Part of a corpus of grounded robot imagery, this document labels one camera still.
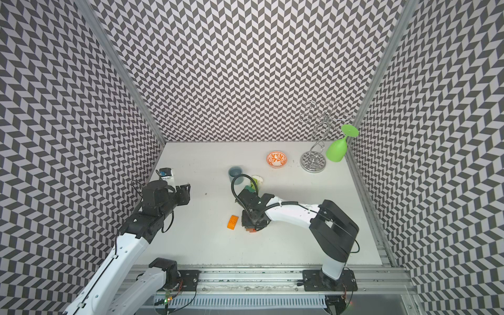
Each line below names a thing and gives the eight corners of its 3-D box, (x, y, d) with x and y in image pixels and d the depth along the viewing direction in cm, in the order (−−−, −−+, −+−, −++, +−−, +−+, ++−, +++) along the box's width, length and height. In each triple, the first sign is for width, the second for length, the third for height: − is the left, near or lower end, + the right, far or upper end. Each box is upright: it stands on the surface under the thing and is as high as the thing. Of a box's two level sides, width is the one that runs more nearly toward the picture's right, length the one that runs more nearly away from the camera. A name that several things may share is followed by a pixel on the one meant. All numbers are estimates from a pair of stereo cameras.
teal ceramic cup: (229, 184, 102) (227, 176, 96) (230, 174, 106) (229, 166, 100) (243, 184, 102) (242, 176, 96) (244, 174, 106) (243, 166, 100)
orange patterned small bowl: (266, 168, 109) (267, 163, 105) (266, 156, 114) (266, 151, 111) (286, 168, 109) (287, 163, 105) (285, 156, 114) (286, 151, 111)
